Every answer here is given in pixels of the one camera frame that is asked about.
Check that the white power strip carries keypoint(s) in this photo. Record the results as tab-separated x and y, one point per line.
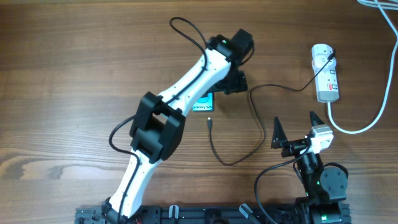
325	80

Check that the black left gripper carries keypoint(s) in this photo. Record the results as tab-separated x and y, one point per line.
239	83

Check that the white charger adapter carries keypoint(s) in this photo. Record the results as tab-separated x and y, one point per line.
326	62

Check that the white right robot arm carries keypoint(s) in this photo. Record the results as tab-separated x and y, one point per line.
325	184

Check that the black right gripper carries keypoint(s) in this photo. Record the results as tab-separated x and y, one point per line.
280	137

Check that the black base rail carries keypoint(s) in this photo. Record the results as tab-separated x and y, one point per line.
281	213

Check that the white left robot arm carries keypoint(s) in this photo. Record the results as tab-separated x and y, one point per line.
158	128

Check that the blue screen smartphone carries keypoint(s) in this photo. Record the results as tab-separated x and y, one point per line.
204	104

